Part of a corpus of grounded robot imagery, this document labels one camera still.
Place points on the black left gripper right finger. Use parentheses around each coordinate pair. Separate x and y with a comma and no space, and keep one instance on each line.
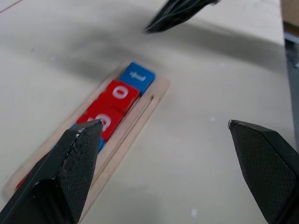
(264,163)

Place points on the blue letter tile t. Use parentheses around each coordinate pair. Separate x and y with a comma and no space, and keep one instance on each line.
(129,70)

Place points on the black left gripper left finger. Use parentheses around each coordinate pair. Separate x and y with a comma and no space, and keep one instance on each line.
(74,168)

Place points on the red letter tile partly hidden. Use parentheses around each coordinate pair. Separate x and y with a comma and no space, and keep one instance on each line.
(93,111)

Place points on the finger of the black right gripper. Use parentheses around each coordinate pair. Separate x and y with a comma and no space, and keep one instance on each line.
(180,5)
(177,19)

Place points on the red letter tile o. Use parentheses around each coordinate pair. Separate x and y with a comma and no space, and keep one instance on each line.
(131,93)

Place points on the light wooden letter tray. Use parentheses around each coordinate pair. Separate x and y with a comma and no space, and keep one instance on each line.
(133,121)

